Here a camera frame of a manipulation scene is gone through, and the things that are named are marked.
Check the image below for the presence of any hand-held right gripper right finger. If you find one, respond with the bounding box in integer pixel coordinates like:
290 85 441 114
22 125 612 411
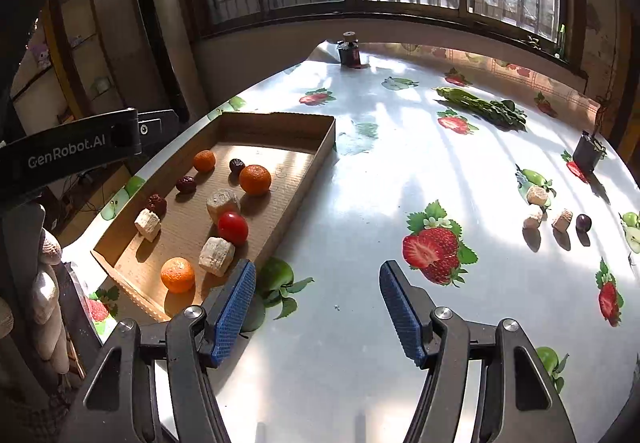
379 260 578 443

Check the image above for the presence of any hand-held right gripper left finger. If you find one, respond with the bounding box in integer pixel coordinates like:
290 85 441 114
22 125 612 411
60 259 257 443

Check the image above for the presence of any orange mandarin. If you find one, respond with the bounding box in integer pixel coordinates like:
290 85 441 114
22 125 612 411
192 150 217 173
160 256 196 294
238 164 272 196

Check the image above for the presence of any red tomato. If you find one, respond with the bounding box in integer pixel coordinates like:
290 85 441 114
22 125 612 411
217 212 249 246

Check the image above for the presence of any shallow cardboard box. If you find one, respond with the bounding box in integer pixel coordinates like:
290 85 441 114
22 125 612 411
90 112 337 322

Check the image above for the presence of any person's left hand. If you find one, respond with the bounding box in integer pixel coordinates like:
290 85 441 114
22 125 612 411
29 228 71 374

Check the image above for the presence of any plush toy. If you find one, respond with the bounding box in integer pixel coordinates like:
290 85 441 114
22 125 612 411
30 40 53 70

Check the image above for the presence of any fruit print tablecloth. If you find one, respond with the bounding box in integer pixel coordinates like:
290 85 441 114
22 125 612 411
62 42 640 443

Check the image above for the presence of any white tower air conditioner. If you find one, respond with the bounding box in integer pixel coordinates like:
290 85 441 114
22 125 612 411
126 0 208 124

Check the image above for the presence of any green leafy vegetable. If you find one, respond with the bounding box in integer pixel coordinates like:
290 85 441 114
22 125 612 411
434 86 528 131

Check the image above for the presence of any black cylindrical can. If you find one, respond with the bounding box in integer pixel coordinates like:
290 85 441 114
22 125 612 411
572 116 607 174

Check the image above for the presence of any small dark device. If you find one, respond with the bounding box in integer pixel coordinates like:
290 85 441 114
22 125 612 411
336 30 362 69

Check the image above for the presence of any wall shelf unit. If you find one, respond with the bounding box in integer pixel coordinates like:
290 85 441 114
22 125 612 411
10 0 126 134

